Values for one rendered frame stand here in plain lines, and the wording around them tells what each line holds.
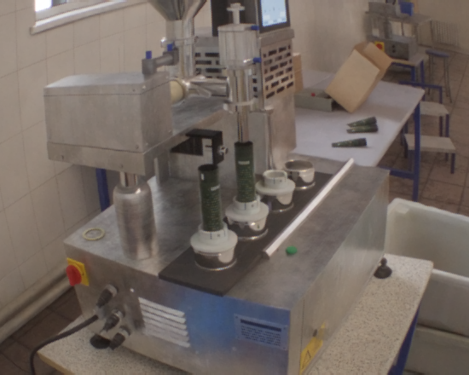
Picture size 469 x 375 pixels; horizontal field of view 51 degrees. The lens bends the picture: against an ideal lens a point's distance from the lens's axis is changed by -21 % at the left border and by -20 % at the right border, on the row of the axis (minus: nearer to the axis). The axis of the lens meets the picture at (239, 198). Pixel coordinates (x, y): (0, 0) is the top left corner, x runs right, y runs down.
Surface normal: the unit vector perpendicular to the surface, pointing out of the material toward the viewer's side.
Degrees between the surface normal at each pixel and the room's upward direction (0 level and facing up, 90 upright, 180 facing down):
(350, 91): 90
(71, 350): 0
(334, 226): 0
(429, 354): 96
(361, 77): 90
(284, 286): 0
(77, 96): 90
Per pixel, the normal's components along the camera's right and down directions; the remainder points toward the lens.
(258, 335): -0.48, 0.39
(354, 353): -0.05, -0.91
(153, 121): 0.88, 0.16
